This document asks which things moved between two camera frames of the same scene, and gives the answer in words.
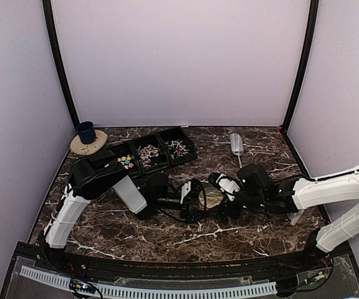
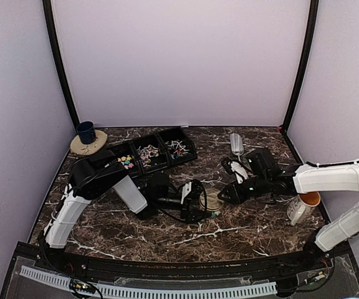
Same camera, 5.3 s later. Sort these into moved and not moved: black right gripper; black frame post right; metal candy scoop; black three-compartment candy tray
Moved: black right gripper
Not moved: black three-compartment candy tray; black frame post right; metal candy scoop
